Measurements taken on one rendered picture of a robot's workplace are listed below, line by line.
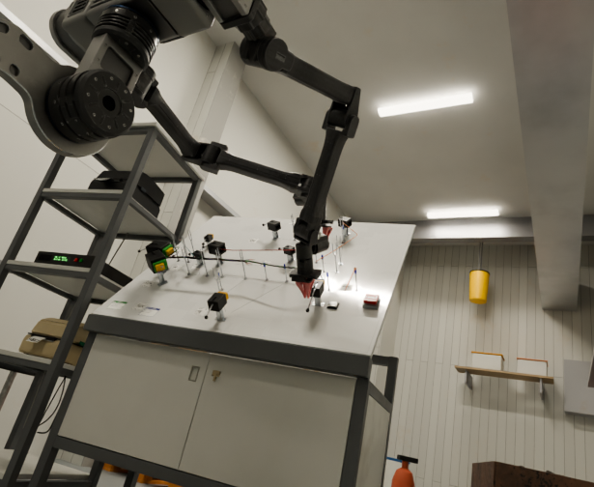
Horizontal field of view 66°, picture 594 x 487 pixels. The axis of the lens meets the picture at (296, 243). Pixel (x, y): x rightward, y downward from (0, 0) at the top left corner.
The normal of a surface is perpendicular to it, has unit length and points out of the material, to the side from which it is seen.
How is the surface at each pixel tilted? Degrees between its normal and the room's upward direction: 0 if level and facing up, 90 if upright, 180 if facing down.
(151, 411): 90
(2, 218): 90
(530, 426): 90
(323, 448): 90
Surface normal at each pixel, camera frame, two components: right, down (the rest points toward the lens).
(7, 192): 0.87, -0.01
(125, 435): -0.31, -0.44
